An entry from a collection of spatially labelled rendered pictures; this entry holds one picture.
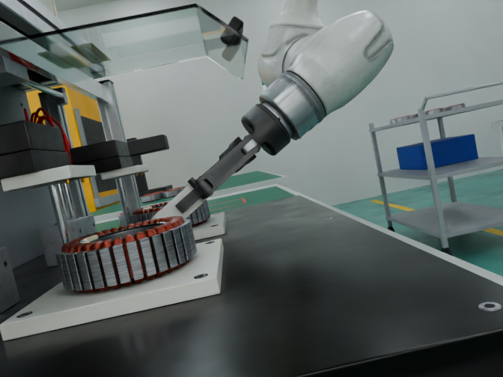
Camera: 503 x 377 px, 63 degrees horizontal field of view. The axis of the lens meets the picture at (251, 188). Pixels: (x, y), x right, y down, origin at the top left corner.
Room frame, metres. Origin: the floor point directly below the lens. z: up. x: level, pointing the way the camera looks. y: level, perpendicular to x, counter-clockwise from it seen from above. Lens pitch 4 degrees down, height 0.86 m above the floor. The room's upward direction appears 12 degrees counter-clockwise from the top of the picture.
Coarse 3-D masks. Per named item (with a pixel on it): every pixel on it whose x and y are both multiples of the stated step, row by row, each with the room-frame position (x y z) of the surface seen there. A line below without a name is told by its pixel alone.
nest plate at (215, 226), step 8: (216, 216) 0.62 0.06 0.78; (224, 216) 0.61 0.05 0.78; (200, 224) 0.57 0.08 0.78; (208, 224) 0.55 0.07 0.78; (216, 224) 0.53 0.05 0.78; (224, 224) 0.55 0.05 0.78; (200, 232) 0.52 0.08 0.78; (208, 232) 0.52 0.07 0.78; (216, 232) 0.52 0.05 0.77; (224, 232) 0.52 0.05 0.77
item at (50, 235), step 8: (88, 216) 0.60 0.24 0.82; (56, 224) 0.55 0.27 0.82; (72, 224) 0.55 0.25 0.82; (80, 224) 0.56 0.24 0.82; (88, 224) 0.59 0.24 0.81; (40, 232) 0.55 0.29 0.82; (48, 232) 0.55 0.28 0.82; (56, 232) 0.55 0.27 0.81; (72, 232) 0.55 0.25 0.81; (80, 232) 0.56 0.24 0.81; (88, 232) 0.59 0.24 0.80; (48, 240) 0.55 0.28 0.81; (56, 240) 0.55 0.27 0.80; (48, 248) 0.55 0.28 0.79; (56, 248) 0.55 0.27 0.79; (48, 256) 0.55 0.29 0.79; (48, 264) 0.55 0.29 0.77; (56, 264) 0.55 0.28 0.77
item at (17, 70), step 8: (0, 56) 0.53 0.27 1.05; (0, 64) 0.53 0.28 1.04; (8, 64) 0.53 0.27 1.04; (16, 64) 0.56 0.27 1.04; (0, 72) 0.53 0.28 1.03; (8, 72) 0.53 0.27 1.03; (16, 72) 0.55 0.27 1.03; (24, 72) 0.57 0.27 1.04; (0, 80) 0.55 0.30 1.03; (8, 80) 0.56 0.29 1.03; (16, 80) 0.57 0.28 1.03; (24, 80) 0.57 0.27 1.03
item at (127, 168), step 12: (96, 144) 0.56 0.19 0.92; (108, 144) 0.56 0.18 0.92; (120, 144) 0.58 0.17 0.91; (72, 156) 0.55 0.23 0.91; (84, 156) 0.55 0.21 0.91; (96, 156) 0.56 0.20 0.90; (108, 156) 0.56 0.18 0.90; (120, 156) 0.56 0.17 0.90; (96, 168) 0.55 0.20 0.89; (108, 168) 0.55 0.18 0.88; (120, 168) 0.56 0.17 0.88; (132, 168) 0.56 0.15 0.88; (144, 168) 0.59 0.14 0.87; (60, 192) 0.58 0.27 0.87; (72, 204) 0.60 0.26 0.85; (72, 216) 0.60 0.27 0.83
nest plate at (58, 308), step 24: (216, 240) 0.42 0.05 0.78; (192, 264) 0.33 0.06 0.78; (216, 264) 0.31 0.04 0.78; (120, 288) 0.30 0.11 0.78; (144, 288) 0.29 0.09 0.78; (168, 288) 0.28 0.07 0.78; (192, 288) 0.28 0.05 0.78; (216, 288) 0.28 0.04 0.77; (24, 312) 0.29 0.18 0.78; (48, 312) 0.28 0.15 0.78; (72, 312) 0.27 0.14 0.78; (96, 312) 0.27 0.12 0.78; (120, 312) 0.27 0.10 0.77; (24, 336) 0.27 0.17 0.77
